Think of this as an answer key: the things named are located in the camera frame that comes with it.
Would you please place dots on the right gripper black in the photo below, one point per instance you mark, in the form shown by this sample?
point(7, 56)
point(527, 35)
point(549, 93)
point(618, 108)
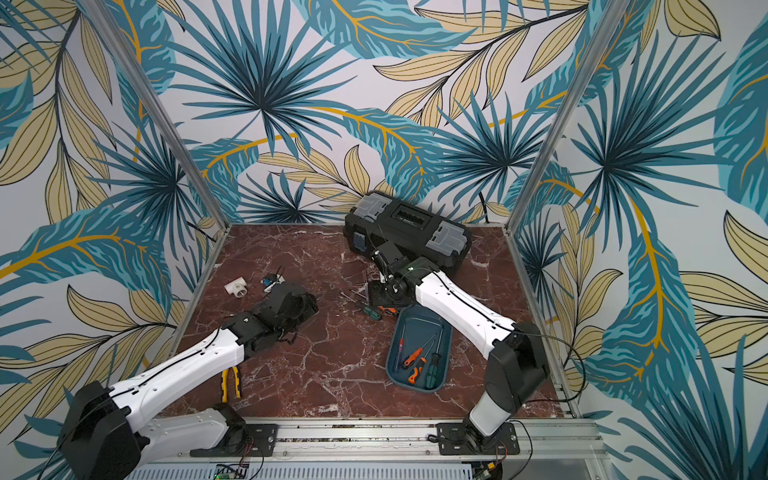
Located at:
point(383, 264)

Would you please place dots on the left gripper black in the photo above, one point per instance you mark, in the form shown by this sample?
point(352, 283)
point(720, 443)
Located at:
point(309, 306)

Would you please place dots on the blue red thin screwdriver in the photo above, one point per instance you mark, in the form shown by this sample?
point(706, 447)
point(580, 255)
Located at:
point(401, 341)

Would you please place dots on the orange black small screwdriver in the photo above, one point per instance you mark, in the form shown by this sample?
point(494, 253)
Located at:
point(416, 354)

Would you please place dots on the orange handle long screwdriver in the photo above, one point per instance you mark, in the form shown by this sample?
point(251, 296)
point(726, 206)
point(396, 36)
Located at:
point(417, 370)

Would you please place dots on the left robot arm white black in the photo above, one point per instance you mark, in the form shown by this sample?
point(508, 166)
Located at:
point(110, 431)

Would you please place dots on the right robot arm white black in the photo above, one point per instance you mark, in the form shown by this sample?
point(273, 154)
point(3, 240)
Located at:
point(517, 363)

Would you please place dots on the teal plastic storage tray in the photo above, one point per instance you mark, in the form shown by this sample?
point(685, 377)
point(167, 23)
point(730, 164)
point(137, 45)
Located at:
point(422, 324)

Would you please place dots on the white pipe tee fitting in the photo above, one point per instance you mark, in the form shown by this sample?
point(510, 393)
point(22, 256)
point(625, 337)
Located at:
point(237, 287)

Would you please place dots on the black plastic toolbox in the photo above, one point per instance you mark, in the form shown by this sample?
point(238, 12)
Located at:
point(378, 218)

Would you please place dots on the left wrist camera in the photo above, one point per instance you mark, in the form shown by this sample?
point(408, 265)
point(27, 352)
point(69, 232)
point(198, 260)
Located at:
point(271, 280)

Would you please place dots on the yellow handled pliers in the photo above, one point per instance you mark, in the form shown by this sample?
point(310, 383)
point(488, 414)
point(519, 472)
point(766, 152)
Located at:
point(230, 384)

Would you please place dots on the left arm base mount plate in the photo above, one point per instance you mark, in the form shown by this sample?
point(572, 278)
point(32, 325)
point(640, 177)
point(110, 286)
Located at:
point(248, 440)

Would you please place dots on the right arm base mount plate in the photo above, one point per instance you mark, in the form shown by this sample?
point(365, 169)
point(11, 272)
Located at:
point(463, 439)

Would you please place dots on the aluminium front rail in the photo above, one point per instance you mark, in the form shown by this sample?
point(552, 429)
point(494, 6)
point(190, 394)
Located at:
point(421, 440)

